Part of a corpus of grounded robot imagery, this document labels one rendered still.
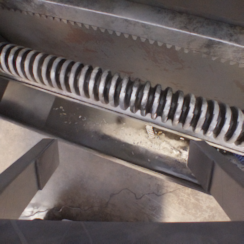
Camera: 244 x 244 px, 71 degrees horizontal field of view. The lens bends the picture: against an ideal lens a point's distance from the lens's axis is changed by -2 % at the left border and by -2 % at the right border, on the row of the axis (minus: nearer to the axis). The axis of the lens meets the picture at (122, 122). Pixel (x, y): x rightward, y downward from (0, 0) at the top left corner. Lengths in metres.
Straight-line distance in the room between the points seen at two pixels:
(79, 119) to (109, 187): 0.49
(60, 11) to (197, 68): 0.18
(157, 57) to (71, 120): 0.36
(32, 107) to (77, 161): 0.45
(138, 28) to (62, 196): 0.93
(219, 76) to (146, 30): 0.14
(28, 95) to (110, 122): 0.29
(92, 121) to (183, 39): 0.40
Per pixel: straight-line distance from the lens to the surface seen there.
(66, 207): 1.03
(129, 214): 0.96
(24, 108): 0.64
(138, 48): 0.26
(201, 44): 0.19
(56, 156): 0.17
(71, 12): 0.22
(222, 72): 0.27
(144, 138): 0.51
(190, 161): 0.17
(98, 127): 0.52
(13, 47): 0.27
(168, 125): 0.25
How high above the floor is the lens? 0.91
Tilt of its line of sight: 79 degrees down
